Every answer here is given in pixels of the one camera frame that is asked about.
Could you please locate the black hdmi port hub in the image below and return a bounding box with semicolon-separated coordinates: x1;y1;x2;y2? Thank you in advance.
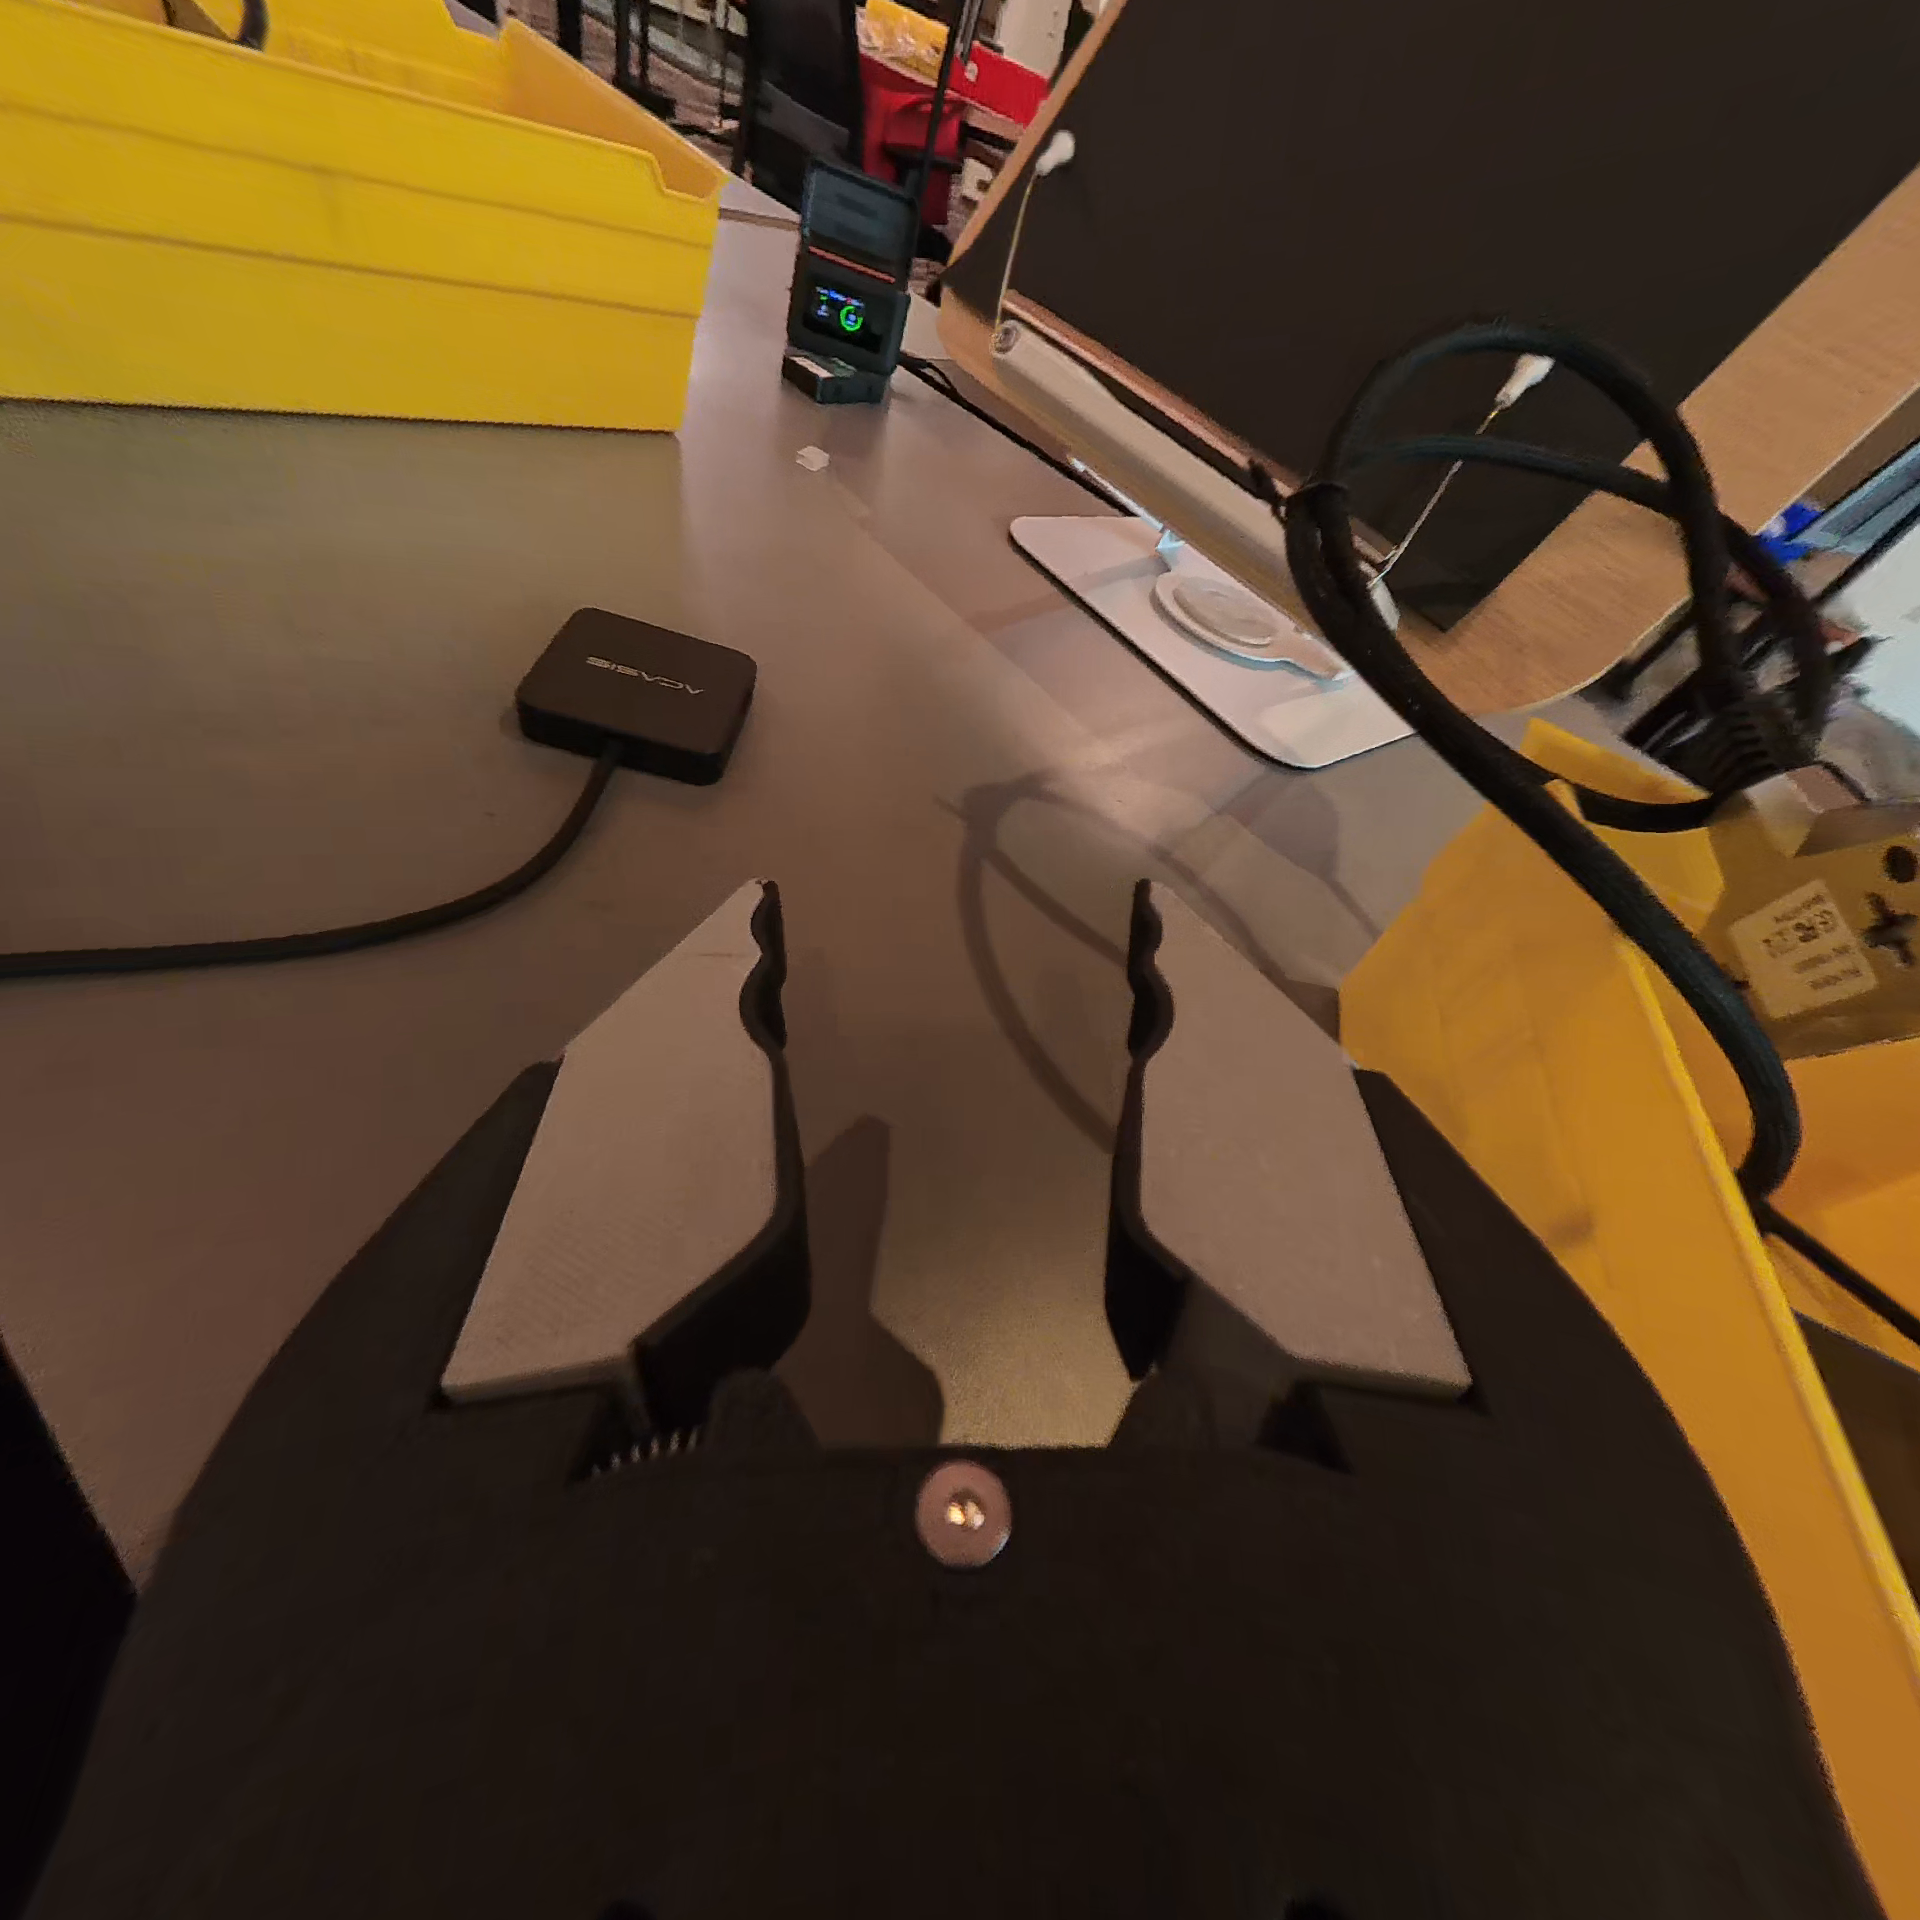
0;606;759;983

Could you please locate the metal hdmi port hub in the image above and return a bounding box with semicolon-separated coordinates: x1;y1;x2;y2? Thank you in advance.
1281;321;1920;1202

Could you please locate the black board on white stand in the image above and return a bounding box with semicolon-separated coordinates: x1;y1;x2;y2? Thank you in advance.
936;0;1920;770

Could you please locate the black charging case with display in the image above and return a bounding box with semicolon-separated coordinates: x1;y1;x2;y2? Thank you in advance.
784;163;912;378

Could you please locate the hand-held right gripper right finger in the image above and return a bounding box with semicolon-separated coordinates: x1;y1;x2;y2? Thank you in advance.
1107;881;1472;1399

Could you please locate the red plastic bin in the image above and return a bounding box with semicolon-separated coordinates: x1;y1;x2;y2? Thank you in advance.
856;36;1043;144

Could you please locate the person's black trouser leg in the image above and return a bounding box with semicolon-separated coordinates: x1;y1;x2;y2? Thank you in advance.
0;1336;137;1892

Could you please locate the yellow plastic bin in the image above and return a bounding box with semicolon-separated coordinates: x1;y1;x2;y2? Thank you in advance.
0;0;729;436
1339;721;1920;1920

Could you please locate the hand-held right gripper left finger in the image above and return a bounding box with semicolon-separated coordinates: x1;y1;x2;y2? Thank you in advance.
439;881;811;1404

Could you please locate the black office chair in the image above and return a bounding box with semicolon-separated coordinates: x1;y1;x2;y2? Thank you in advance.
741;0;871;173

